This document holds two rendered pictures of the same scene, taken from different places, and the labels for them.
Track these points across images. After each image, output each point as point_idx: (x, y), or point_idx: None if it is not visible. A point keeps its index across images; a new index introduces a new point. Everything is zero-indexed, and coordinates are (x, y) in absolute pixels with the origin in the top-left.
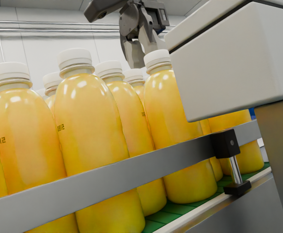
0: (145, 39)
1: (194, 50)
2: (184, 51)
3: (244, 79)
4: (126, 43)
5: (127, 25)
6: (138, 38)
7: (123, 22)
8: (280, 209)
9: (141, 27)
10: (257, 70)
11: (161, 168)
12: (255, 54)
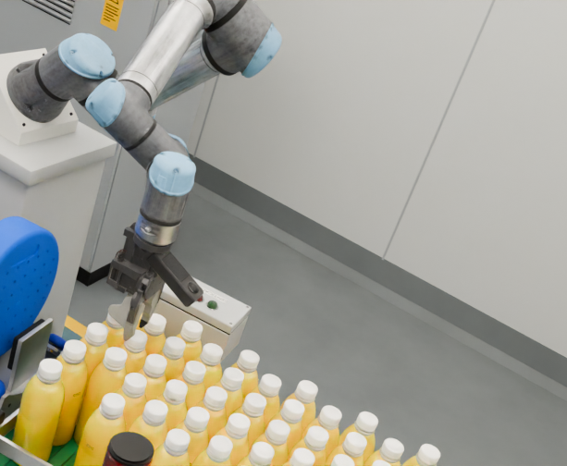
0: (155, 301)
1: (235, 332)
2: (233, 333)
3: (237, 340)
4: (141, 305)
5: (154, 288)
6: (152, 300)
7: (153, 285)
8: None
9: (158, 290)
10: (240, 337)
11: None
12: (241, 332)
